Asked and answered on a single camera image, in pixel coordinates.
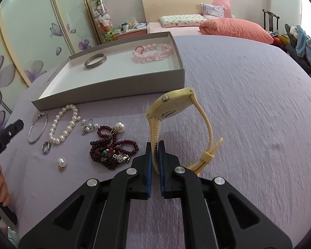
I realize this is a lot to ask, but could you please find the purple bedspread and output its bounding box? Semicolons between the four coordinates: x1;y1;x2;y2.
0;32;311;249

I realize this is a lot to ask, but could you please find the pink pillow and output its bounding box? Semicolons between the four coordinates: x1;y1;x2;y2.
199;18;275;44

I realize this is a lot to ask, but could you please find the dark wooden chair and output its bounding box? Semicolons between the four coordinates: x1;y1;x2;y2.
262;9;280;32

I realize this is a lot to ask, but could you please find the clear tube of plush toys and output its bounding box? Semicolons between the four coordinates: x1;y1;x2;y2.
89;0;114;43

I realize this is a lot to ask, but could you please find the cream wrist watch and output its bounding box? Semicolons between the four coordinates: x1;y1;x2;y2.
145;88;223;177

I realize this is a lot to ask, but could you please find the lilac pillow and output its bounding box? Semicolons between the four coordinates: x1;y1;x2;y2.
201;3;225;17

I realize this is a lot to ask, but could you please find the pink bead bracelet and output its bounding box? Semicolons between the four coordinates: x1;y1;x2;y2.
131;43;172;63

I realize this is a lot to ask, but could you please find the white pearl bracelet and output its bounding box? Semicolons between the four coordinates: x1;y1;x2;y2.
49;104;80;145

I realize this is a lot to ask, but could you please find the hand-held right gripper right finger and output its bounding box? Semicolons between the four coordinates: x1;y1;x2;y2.
158;140;293;249

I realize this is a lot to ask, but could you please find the white patterned pillow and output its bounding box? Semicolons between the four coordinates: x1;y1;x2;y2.
159;14;208;28

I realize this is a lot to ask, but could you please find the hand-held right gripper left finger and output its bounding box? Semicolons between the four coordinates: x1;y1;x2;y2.
18;142;156;249

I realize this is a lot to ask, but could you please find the cream and pink headboard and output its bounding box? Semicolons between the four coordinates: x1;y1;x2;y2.
141;0;231;28

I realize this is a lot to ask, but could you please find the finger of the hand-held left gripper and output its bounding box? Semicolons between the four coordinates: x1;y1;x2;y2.
0;119;24;159

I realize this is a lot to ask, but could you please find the dark red bead bracelet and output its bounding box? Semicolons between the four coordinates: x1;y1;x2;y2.
89;125;140;170

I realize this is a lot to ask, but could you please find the silver pearl chain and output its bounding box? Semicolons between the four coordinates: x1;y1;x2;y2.
80;119;98;136

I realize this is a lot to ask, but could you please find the thin silver bangle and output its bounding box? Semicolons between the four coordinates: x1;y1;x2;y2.
28;113;47;145

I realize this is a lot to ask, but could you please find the grey cardboard box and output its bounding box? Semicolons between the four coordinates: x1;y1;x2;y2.
31;31;185;111

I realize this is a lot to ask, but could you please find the wide silver bangle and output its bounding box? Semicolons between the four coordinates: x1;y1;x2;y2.
84;53;107;69

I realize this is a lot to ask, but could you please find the blue plush garment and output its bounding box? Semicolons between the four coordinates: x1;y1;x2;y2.
295;24;311;81

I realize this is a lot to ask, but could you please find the dark clothes pile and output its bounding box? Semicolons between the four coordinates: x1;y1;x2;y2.
284;23;311;76

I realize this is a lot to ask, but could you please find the floral sliding wardrobe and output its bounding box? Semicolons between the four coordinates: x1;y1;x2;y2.
0;0;99;140

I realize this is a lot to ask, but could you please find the pink nightstand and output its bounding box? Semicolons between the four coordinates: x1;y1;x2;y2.
111;23;148;40

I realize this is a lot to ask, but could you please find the large pearl pendant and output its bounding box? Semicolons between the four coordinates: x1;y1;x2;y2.
111;122;125;135

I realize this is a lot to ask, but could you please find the person's left hand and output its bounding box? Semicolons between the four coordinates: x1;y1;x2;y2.
0;162;11;208

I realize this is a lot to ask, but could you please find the pink bed sheet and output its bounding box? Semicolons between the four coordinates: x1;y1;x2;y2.
147;22;205;35

